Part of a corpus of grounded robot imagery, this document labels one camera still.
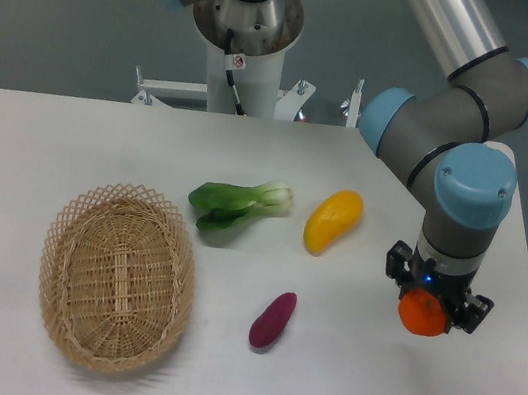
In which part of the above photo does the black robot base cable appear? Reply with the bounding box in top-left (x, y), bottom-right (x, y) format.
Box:
top-left (213, 27), bottom-right (262, 118)

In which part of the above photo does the green bok choy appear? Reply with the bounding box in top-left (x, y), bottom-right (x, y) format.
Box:
top-left (188, 181), bottom-right (294, 231)

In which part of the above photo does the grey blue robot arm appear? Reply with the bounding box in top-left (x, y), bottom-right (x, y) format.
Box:
top-left (165, 0), bottom-right (528, 337)

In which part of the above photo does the yellow mango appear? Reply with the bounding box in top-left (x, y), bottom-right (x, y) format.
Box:
top-left (303, 189), bottom-right (365, 256)

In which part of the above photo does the purple sweet potato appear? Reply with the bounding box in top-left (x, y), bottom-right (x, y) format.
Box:
top-left (248, 292), bottom-right (298, 349)

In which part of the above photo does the woven wicker basket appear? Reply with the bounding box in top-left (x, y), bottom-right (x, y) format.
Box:
top-left (39, 183), bottom-right (195, 374)

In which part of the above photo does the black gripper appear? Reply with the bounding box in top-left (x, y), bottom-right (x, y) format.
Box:
top-left (385, 240), bottom-right (495, 334)

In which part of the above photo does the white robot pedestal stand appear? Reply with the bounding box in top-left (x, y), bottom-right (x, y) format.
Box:
top-left (132, 0), bottom-right (317, 122)

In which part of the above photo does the orange fruit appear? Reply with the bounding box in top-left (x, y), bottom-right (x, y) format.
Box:
top-left (397, 288), bottom-right (447, 337)

